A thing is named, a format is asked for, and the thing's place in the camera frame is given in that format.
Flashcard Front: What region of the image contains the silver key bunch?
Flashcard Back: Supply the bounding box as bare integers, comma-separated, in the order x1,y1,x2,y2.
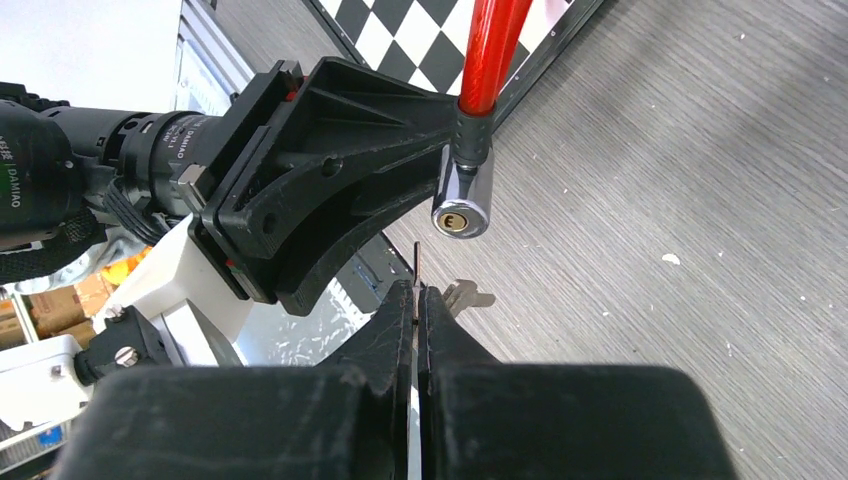
412,241,496,318

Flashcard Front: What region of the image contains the black white chessboard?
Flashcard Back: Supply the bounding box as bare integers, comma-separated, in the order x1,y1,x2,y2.
305,0,603,124

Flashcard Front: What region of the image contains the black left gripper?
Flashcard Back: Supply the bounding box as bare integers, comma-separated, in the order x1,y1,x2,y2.
188,57,455,317

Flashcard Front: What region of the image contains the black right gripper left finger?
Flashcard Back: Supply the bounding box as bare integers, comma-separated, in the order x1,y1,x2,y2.
53,281,416,479

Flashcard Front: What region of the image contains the cardboard box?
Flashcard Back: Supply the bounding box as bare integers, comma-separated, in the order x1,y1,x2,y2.
1,274,116,349

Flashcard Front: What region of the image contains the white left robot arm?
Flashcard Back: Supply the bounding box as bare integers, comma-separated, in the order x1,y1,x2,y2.
1,57,456,316

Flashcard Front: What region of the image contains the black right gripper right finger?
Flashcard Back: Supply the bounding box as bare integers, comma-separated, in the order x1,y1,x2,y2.
419,287,737,479

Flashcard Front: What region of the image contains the red cable lock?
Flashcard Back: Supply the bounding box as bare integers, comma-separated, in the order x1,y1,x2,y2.
431,0,531,239

